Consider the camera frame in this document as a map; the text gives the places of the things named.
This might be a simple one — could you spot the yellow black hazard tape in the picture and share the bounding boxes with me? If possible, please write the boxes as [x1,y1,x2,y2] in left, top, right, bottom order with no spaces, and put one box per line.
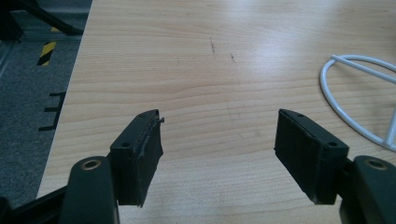
[36,40,58,67]

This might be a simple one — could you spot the white wire rack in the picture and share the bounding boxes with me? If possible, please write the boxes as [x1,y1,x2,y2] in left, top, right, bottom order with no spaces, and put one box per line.
[318,54,396,153]

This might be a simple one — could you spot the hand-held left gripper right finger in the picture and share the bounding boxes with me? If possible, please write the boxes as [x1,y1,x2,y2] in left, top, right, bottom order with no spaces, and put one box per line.
[274,108,350,205]

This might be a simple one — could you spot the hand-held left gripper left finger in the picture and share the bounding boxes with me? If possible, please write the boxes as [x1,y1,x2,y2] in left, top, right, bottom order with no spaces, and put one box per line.
[108,108,165,208]

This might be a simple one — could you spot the black floor tape marks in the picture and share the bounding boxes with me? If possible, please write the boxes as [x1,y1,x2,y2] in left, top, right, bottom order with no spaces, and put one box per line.
[37,91,67,133]

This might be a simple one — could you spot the black metal stand leg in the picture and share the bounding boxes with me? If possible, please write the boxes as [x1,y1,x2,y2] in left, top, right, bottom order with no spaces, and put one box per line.
[0,0,84,43]

